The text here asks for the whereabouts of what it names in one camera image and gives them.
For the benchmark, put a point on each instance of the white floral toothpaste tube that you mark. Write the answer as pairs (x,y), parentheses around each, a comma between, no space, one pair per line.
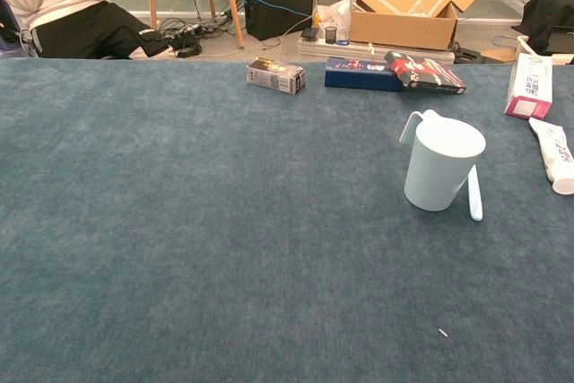
(552,150)

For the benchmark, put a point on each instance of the black mesh pen cup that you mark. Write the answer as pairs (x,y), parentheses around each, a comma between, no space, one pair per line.
(331,35)

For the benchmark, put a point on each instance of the seated person in black shorts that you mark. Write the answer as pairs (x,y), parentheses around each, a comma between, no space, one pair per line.
(67,11)

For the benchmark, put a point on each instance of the white storage box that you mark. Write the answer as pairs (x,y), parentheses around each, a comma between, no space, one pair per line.
(524,46)

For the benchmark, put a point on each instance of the dark blue flat box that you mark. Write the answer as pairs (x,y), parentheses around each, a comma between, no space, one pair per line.
(359,75)

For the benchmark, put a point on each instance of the red and black box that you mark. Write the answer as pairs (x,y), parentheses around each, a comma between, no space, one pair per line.
(426,73)

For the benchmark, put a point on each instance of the black computer tower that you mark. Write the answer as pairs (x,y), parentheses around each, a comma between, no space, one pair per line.
(278,2)

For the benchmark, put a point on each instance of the black draped cloth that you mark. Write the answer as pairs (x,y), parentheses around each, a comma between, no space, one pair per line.
(549,15)

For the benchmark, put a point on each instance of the white plastic bag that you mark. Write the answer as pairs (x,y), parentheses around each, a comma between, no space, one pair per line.
(334,13)

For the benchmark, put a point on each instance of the tiny white crumb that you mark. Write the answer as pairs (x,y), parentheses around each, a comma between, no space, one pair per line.
(443,332)

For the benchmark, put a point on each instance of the small grey printed carton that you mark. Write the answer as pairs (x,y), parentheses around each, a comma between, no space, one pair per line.
(273,76)

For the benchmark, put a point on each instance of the open cardboard box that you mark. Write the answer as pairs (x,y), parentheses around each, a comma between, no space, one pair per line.
(403,24)

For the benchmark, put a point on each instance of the white pink toothpaste carton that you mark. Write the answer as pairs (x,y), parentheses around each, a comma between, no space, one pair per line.
(531,82)

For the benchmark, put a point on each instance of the blue fabric table cover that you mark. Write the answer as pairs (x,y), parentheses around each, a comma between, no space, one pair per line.
(202,230)

